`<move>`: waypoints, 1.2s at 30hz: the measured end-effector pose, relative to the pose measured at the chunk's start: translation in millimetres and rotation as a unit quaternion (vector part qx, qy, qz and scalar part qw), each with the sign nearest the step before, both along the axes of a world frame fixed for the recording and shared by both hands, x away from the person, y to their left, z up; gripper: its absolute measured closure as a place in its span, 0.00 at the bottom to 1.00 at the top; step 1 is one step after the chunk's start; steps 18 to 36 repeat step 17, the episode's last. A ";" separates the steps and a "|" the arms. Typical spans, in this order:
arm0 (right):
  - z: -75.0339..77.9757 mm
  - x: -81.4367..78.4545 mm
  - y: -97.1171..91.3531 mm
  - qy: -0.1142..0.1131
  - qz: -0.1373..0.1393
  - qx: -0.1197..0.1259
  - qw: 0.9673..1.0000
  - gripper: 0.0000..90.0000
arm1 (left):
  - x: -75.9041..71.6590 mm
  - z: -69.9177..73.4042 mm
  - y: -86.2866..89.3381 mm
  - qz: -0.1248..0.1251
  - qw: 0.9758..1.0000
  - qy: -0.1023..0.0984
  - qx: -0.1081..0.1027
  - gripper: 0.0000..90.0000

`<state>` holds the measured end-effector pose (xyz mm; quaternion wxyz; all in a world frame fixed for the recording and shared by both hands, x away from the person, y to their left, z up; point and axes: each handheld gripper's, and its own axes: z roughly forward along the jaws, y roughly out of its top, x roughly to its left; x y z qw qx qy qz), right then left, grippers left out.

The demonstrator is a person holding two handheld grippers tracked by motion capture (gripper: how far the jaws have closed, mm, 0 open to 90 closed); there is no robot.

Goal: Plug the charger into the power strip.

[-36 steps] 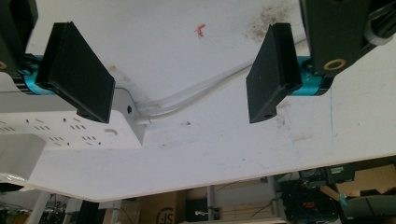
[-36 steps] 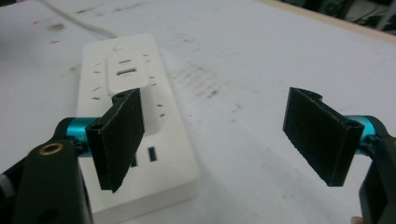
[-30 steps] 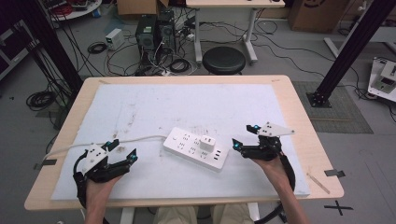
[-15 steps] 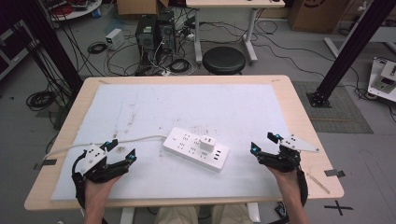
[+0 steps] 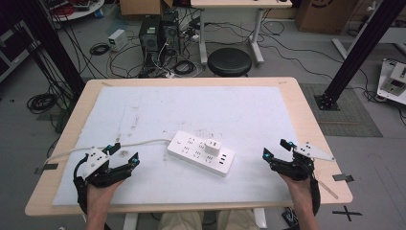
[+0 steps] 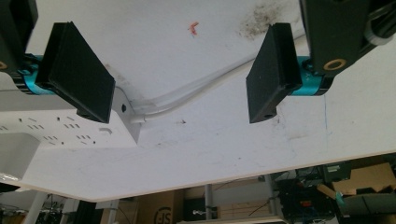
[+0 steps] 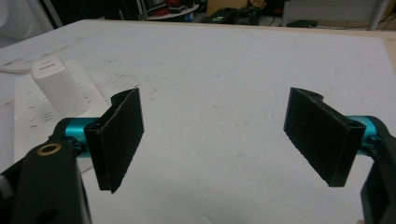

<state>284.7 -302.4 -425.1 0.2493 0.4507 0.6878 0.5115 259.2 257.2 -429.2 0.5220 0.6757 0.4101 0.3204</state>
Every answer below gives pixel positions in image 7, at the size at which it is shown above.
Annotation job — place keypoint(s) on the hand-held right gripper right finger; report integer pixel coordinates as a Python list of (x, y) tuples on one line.
[(320, 137)]

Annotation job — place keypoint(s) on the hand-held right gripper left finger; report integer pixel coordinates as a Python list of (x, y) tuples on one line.
[(118, 146)]

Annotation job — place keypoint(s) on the white charger plug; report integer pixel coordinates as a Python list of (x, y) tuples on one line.
[(59, 87)]

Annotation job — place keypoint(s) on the white power strip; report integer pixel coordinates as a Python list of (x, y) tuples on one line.
[(31, 124)]

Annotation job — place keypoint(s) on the metal stand pole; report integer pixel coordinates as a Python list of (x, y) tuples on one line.
[(141, 9)]

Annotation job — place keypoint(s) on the red tool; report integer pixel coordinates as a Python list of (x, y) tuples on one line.
[(161, 11)]

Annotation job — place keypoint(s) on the round white stand base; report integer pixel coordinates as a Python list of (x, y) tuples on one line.
[(177, 13)]

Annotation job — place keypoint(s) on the black case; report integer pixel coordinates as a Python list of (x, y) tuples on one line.
[(233, 17)]

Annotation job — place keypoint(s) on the white curtain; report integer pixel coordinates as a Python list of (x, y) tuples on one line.
[(21, 18)]

